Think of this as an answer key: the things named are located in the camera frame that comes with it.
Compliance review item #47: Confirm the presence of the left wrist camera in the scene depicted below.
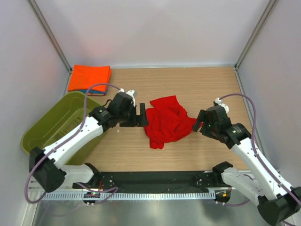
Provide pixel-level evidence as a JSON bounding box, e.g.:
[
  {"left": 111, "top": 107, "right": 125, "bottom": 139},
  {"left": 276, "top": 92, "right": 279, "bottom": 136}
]
[{"left": 119, "top": 88, "right": 137, "bottom": 106}]

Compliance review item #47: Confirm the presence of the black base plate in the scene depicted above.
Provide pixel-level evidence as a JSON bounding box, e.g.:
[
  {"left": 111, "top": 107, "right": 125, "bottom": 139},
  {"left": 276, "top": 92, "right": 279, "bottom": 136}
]
[{"left": 85, "top": 171, "right": 229, "bottom": 194}]

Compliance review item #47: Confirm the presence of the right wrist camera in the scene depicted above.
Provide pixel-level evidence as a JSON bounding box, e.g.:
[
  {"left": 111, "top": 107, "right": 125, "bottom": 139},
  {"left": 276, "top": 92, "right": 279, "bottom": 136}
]
[{"left": 213, "top": 98, "right": 229, "bottom": 114}]

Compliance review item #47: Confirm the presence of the aluminium frame rail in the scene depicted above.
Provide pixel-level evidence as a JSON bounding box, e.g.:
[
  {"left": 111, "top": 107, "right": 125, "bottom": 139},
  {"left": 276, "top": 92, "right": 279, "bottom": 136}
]
[{"left": 28, "top": 171, "right": 286, "bottom": 192}]

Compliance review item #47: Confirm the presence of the slotted cable duct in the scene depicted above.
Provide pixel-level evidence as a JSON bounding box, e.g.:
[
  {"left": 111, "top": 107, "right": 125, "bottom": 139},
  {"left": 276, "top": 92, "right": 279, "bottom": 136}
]
[{"left": 43, "top": 190, "right": 215, "bottom": 201}]

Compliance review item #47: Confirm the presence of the red t shirt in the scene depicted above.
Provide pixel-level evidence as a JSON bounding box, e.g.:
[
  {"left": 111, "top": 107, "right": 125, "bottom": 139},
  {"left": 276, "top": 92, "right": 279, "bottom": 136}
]
[{"left": 144, "top": 95, "right": 196, "bottom": 149}]

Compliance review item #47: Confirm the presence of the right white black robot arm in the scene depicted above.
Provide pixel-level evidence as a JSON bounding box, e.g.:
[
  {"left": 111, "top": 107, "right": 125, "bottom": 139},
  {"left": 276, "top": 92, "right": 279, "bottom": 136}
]
[{"left": 193, "top": 104, "right": 301, "bottom": 226}]

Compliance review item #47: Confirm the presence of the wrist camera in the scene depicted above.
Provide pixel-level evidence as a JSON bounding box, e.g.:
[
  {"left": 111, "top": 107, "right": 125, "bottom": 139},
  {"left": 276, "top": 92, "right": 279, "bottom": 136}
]
[
  {"left": 119, "top": 88, "right": 137, "bottom": 106},
  {"left": 213, "top": 98, "right": 229, "bottom": 114}
]

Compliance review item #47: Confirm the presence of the olive green plastic basket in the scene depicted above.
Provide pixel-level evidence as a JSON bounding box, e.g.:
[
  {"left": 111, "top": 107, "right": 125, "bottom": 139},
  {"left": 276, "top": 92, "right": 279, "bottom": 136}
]
[{"left": 21, "top": 91, "right": 107, "bottom": 165}]

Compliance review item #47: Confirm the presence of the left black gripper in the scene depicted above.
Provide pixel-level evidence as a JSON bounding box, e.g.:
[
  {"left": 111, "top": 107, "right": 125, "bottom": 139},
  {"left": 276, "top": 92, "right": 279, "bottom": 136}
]
[{"left": 118, "top": 103, "right": 149, "bottom": 127}]

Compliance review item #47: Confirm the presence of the orange folded t shirt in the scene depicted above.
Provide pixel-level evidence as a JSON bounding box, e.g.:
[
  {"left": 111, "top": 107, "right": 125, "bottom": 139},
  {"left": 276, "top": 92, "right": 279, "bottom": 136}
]
[{"left": 67, "top": 65, "right": 111, "bottom": 93}]

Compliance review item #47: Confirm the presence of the blue folded t shirt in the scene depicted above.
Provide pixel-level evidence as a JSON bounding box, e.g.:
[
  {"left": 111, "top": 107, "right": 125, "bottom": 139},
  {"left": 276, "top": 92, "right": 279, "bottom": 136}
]
[{"left": 88, "top": 90, "right": 107, "bottom": 96}]

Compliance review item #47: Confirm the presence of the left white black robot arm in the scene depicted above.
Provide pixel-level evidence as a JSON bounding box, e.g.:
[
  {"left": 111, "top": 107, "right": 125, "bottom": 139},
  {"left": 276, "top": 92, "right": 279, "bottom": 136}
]
[{"left": 29, "top": 89, "right": 149, "bottom": 193}]

